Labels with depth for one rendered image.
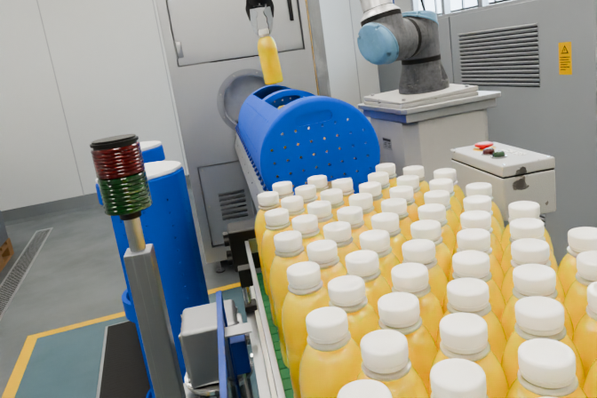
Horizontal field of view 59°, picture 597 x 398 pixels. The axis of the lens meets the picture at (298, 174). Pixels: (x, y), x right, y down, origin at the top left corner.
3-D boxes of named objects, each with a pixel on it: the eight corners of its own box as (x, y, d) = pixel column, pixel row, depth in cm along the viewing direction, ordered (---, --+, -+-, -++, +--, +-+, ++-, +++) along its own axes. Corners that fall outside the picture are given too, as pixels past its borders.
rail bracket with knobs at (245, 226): (273, 258, 117) (266, 215, 115) (277, 271, 110) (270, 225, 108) (229, 267, 116) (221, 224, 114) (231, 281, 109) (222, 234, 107)
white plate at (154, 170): (169, 157, 191) (169, 160, 192) (90, 174, 179) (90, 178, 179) (191, 166, 167) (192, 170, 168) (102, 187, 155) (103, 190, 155)
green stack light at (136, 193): (155, 198, 76) (147, 165, 75) (150, 210, 70) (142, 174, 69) (109, 206, 75) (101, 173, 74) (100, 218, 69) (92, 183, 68)
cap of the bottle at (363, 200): (347, 210, 85) (346, 200, 85) (352, 203, 89) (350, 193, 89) (371, 209, 84) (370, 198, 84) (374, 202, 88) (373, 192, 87)
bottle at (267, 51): (281, 82, 187) (270, 31, 183) (263, 85, 189) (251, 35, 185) (285, 80, 194) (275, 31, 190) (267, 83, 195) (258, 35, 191)
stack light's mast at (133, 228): (163, 238, 77) (140, 131, 74) (158, 252, 71) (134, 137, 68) (119, 246, 76) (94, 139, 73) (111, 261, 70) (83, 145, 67)
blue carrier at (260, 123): (316, 148, 210) (302, 78, 204) (390, 203, 126) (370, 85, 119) (247, 164, 207) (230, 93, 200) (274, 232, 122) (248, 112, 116)
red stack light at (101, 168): (147, 165, 75) (142, 138, 74) (142, 174, 69) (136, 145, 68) (101, 172, 74) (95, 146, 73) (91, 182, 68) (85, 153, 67)
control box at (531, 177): (497, 187, 112) (494, 139, 110) (557, 211, 93) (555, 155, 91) (453, 195, 111) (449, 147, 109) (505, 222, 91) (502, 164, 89)
